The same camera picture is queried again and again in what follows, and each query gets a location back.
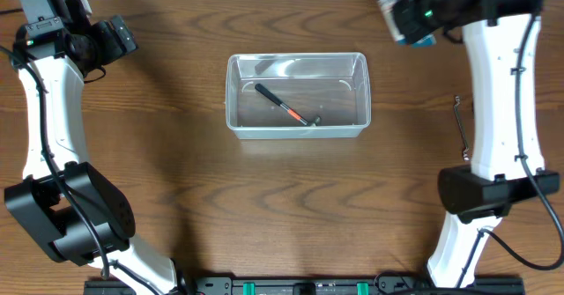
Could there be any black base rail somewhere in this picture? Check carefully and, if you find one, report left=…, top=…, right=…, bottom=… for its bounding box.
left=83, top=274, right=526, bottom=295

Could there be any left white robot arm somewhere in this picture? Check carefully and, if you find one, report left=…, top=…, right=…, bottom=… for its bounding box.
left=4, top=0, right=187, bottom=294

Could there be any clear plastic container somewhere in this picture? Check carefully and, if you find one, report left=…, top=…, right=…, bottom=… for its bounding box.
left=226, top=52, right=371, bottom=139

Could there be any blue white screwdriver box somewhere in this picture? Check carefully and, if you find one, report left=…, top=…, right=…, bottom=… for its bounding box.
left=367, top=0, right=437, bottom=48

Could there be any silver offset wrench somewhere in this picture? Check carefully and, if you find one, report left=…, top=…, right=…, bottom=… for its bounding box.
left=453, top=95, right=470, bottom=162

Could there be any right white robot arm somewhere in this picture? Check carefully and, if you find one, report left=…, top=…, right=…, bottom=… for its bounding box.
left=387, top=0, right=560, bottom=291

